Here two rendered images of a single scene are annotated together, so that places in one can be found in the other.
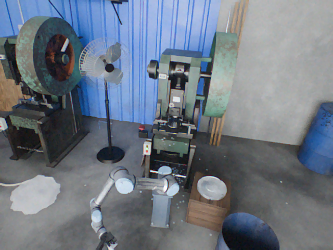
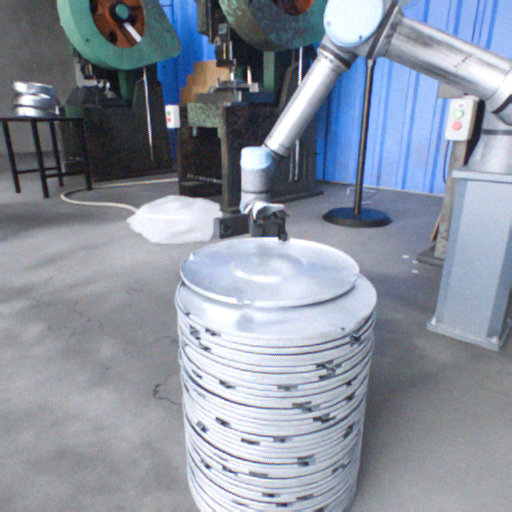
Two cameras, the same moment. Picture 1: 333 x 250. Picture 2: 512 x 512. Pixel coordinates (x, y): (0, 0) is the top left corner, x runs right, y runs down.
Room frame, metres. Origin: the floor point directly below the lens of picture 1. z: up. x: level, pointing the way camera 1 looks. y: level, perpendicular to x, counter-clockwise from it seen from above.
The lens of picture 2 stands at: (0.20, -0.15, 0.59)
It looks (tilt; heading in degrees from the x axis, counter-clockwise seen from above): 20 degrees down; 38
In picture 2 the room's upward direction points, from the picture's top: straight up
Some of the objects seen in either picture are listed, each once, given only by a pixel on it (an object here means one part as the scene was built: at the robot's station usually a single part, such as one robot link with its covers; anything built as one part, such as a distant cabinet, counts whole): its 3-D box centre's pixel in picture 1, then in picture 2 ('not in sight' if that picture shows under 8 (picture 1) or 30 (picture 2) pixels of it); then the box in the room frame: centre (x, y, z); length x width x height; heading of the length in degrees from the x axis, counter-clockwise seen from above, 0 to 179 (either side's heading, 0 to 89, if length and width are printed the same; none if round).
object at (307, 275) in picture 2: not in sight; (268, 265); (0.71, 0.20, 0.35); 0.29 x 0.29 x 0.01
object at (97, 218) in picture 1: (97, 216); (257, 169); (1.05, 0.48, 0.45); 0.11 x 0.08 x 0.11; 25
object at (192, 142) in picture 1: (194, 140); not in sight; (2.25, -0.37, 0.45); 0.92 x 0.12 x 0.90; 174
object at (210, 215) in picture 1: (208, 200); not in sight; (1.54, -0.50, 0.18); 0.40 x 0.38 x 0.35; 166
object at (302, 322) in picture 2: not in sight; (275, 287); (0.66, 0.15, 0.34); 0.29 x 0.29 x 0.01
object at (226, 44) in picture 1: (212, 73); not in sight; (2.21, -0.44, 1.33); 1.03 x 0.28 x 0.82; 174
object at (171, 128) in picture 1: (172, 132); not in sight; (1.97, -0.07, 0.72); 0.25 x 0.14 x 0.14; 174
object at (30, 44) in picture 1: (53, 84); (274, 68); (2.70, 1.59, 0.87); 1.53 x 0.99 x 1.74; 172
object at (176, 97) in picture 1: (176, 100); not in sight; (2.10, -0.09, 1.04); 0.17 x 0.15 x 0.30; 174
